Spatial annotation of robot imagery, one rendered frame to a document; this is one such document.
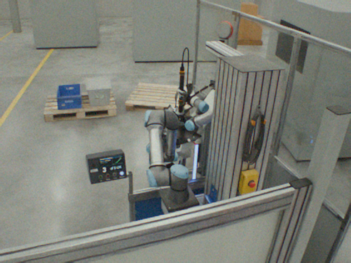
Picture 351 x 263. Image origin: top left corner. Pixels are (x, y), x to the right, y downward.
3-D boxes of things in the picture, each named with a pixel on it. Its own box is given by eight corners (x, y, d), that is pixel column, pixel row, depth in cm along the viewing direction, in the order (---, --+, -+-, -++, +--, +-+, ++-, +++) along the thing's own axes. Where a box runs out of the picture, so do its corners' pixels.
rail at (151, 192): (229, 178, 285) (230, 170, 282) (231, 180, 282) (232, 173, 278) (128, 200, 256) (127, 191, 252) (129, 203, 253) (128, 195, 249)
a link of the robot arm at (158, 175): (172, 184, 207) (165, 106, 228) (148, 185, 205) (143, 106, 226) (170, 188, 218) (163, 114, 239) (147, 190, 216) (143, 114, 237)
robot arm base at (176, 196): (192, 200, 219) (193, 189, 214) (171, 205, 215) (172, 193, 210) (184, 187, 232) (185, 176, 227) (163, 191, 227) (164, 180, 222)
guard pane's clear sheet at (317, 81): (195, 84, 417) (200, 3, 368) (346, 217, 212) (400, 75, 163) (193, 85, 416) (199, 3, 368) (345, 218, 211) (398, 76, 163)
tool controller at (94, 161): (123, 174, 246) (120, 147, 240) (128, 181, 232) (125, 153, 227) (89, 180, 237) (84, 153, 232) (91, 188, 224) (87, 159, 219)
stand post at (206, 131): (198, 206, 366) (207, 114, 310) (202, 212, 358) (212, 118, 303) (194, 208, 364) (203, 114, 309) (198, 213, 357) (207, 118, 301)
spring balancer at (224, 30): (217, 36, 312) (214, 37, 306) (219, 19, 304) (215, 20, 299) (233, 39, 304) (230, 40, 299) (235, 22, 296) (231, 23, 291)
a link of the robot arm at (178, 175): (189, 190, 214) (190, 173, 207) (168, 190, 212) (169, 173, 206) (186, 178, 224) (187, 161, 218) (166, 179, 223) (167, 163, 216)
